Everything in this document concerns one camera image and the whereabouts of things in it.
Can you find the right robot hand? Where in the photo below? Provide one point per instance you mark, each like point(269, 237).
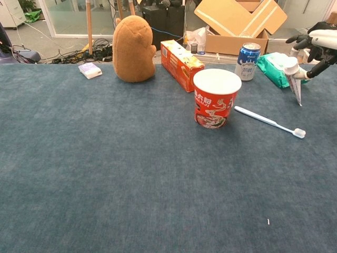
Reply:
point(323, 39)

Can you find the white toothpaste tube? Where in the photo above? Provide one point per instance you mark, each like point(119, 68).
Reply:
point(295, 84)

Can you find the light blue toothbrush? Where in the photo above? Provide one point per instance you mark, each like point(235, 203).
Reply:
point(263, 119)

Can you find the blue white drink can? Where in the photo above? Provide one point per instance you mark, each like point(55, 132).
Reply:
point(247, 63)

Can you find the open brown cardboard box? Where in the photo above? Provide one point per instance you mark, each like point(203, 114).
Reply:
point(231, 18)

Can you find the orange cardboard snack box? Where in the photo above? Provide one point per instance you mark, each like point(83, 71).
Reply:
point(179, 66)

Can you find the black cloth covered object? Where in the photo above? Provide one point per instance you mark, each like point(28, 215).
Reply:
point(322, 25)

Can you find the green wet wipes pack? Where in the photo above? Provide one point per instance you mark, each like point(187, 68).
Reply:
point(273, 68)

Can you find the red instant noodle cup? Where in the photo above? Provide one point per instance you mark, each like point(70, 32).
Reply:
point(216, 102)

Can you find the white plastic bag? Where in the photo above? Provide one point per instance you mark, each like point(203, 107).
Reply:
point(196, 35)

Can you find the black mesh pen cup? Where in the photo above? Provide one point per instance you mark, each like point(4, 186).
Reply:
point(194, 48)

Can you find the black cabinet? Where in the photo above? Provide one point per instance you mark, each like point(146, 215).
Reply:
point(163, 21)

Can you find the brown plush toy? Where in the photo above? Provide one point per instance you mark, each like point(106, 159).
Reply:
point(133, 50)

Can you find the wooden pole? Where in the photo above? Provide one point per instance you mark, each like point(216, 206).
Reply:
point(131, 7)
point(89, 26)
point(120, 9)

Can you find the small purple tissue pack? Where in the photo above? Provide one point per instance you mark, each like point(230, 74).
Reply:
point(89, 70)

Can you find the blue table cloth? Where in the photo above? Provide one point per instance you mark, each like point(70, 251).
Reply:
point(105, 158)

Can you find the green bag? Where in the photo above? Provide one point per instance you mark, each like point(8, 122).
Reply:
point(33, 16)

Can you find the green potted plant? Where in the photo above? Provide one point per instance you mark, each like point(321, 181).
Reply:
point(26, 4)

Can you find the white cabinet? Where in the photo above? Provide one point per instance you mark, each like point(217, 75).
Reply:
point(10, 13)

